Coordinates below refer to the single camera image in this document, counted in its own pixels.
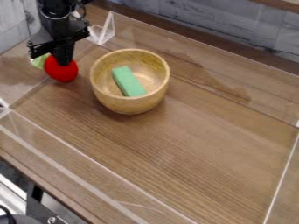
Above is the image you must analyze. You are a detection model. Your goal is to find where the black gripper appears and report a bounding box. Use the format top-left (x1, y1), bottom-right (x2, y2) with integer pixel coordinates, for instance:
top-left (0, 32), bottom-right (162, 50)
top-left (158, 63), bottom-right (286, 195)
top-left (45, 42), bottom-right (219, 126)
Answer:
top-left (27, 12), bottom-right (89, 66)

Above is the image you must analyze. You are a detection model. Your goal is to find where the red plush fruit green stem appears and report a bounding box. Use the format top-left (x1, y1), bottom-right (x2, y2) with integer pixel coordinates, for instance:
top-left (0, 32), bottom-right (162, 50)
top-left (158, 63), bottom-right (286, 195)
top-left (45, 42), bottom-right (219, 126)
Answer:
top-left (31, 53), bottom-right (79, 82)

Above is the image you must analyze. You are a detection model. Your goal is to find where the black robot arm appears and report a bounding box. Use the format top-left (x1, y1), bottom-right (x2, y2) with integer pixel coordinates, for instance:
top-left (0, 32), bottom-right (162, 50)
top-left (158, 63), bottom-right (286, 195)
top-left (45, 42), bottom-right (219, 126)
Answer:
top-left (27, 0), bottom-right (92, 67)

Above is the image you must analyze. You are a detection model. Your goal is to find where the green rectangular block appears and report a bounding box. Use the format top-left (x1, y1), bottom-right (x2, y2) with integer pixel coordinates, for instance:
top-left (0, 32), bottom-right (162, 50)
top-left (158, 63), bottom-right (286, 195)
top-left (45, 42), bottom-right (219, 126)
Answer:
top-left (112, 66), bottom-right (147, 97)

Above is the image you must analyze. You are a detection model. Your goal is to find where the wooden bowl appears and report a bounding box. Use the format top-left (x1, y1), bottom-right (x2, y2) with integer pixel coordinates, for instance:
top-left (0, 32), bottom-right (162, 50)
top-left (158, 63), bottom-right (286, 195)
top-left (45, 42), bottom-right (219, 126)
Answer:
top-left (89, 48), bottom-right (171, 115)

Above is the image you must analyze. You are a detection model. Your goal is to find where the clear acrylic corner bracket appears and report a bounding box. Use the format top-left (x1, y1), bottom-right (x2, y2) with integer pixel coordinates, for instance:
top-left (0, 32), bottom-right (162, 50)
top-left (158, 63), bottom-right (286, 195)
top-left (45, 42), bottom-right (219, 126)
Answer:
top-left (85, 12), bottom-right (116, 46)

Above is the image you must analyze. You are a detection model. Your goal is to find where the clear acrylic tray wall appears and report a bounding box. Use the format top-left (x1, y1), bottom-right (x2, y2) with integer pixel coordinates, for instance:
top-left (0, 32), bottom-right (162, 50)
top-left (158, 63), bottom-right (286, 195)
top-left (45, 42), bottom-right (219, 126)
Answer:
top-left (0, 106), bottom-right (196, 224)

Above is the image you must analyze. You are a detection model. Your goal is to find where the black metal table frame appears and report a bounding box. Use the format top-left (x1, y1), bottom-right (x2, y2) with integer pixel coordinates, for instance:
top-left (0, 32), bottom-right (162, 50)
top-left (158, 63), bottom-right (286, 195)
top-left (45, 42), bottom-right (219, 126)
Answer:
top-left (25, 182), bottom-right (80, 224)

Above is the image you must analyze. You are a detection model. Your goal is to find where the black cable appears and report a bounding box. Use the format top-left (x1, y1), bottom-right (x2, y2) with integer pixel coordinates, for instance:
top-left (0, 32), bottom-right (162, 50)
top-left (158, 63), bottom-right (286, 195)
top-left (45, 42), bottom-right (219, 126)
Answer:
top-left (0, 204), bottom-right (16, 224)

